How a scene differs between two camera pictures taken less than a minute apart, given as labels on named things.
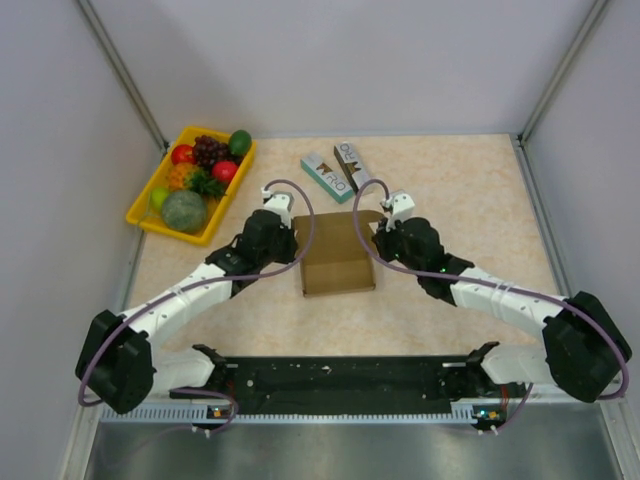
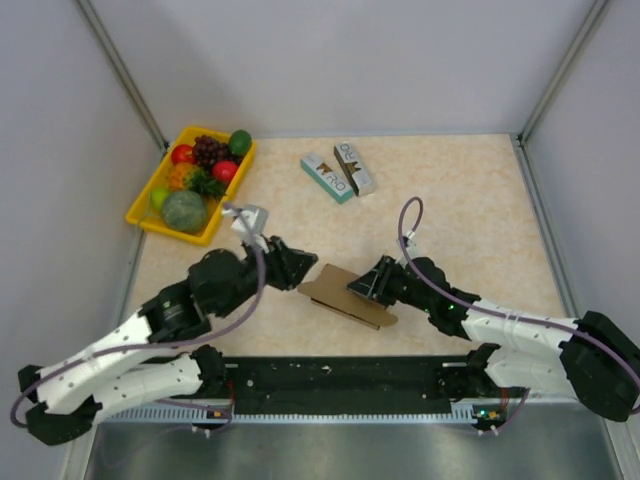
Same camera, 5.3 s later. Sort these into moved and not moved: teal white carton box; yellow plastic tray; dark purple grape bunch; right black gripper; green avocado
Moved: right black gripper
Not moved: dark purple grape bunch; teal white carton box; yellow plastic tray; green avocado
